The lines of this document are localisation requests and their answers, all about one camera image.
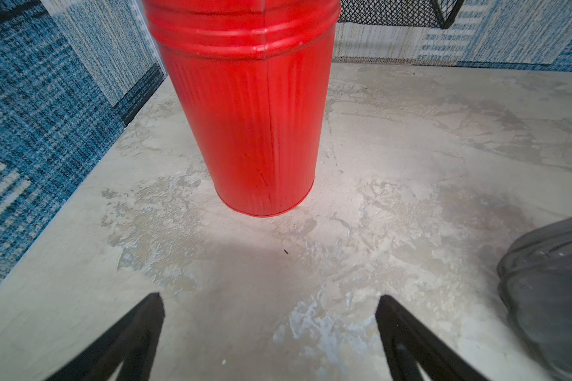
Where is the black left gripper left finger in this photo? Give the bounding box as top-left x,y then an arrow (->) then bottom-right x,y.
49,292 -> 165,380

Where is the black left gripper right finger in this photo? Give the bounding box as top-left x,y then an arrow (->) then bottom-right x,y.
375,295 -> 486,380

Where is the dark ribbed glass vase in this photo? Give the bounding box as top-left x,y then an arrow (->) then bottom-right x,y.
497,217 -> 572,380

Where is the red pen cup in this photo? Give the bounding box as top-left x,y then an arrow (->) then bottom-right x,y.
144,1 -> 340,217

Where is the black mesh shelf rack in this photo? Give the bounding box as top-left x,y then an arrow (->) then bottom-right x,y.
338,0 -> 465,30

